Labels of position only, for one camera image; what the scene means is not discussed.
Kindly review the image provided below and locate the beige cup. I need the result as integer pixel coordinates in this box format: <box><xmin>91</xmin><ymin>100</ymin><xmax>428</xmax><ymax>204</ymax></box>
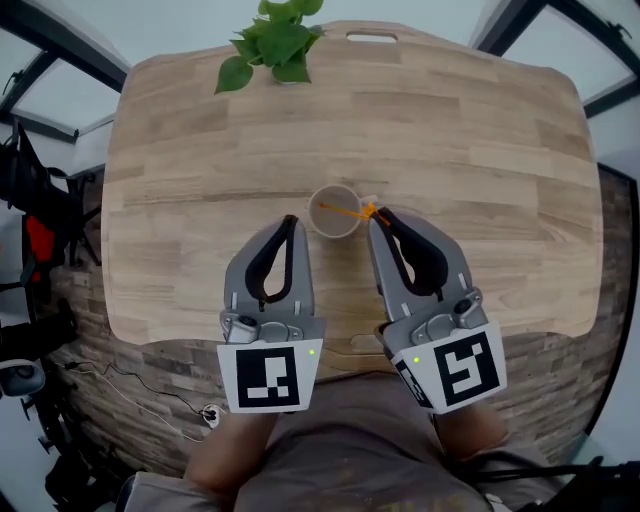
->
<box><xmin>306</xmin><ymin>183</ymin><xmax>377</xmax><ymax>241</ymax></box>

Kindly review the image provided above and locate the black floor cable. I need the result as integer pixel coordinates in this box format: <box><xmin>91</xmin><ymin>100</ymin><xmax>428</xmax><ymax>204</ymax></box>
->
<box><xmin>63</xmin><ymin>360</ymin><xmax>217</xmax><ymax>417</ymax></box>

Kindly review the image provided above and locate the black window frame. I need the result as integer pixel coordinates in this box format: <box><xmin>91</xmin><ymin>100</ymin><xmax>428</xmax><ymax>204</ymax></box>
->
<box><xmin>0</xmin><ymin>0</ymin><xmax>132</xmax><ymax>146</ymax></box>
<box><xmin>468</xmin><ymin>0</ymin><xmax>640</xmax><ymax>120</ymax></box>

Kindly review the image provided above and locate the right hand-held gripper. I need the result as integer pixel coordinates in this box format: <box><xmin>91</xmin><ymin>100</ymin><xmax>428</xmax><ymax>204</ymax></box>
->
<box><xmin>366</xmin><ymin>207</ymin><xmax>508</xmax><ymax>416</ymax></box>

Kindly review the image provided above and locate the orange star stick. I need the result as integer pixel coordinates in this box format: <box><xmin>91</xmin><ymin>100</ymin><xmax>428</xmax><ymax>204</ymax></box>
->
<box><xmin>318</xmin><ymin>200</ymin><xmax>389</xmax><ymax>224</ymax></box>

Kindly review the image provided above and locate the black cable bundle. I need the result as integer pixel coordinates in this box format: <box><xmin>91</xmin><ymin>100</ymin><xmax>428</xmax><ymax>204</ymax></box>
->
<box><xmin>448</xmin><ymin>448</ymin><xmax>640</xmax><ymax>503</ymax></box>

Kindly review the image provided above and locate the person's brown clothing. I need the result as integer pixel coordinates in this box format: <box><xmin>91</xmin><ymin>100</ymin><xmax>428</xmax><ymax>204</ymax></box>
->
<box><xmin>118</xmin><ymin>371</ymin><xmax>567</xmax><ymax>512</ymax></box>

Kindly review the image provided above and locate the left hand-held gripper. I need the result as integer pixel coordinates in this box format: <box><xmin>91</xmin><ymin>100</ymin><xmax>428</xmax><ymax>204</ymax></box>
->
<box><xmin>216</xmin><ymin>214</ymin><xmax>327</xmax><ymax>414</ymax></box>

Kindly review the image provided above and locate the black tripod equipment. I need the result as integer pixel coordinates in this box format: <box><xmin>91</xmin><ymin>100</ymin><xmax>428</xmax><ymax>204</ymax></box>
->
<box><xmin>0</xmin><ymin>298</ymin><xmax>132</xmax><ymax>512</ymax></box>

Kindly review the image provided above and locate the grey white rounded device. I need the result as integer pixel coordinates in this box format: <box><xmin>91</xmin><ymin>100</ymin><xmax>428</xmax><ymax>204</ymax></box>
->
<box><xmin>0</xmin><ymin>358</ymin><xmax>47</xmax><ymax>398</ymax></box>

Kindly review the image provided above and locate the person's left forearm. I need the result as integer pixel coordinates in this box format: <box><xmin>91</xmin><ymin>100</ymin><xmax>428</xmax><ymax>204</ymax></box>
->
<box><xmin>186</xmin><ymin>409</ymin><xmax>279</xmax><ymax>497</ymax></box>

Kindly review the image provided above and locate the white floor cable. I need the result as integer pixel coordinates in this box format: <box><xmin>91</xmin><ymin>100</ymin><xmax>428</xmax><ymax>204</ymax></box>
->
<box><xmin>53</xmin><ymin>361</ymin><xmax>222</xmax><ymax>444</ymax></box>

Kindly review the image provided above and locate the green leafy potted plant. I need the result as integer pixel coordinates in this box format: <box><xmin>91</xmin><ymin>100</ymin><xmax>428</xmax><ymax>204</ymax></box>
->
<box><xmin>213</xmin><ymin>0</ymin><xmax>327</xmax><ymax>96</ymax></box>

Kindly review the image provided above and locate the black stand with red part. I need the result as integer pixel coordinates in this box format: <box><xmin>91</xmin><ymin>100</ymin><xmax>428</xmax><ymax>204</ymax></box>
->
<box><xmin>0</xmin><ymin>119</ymin><xmax>102</xmax><ymax>306</ymax></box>

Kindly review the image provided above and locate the person's right forearm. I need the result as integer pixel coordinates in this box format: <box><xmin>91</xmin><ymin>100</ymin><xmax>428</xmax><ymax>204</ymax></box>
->
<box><xmin>433</xmin><ymin>401</ymin><xmax>512</xmax><ymax>462</ymax></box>

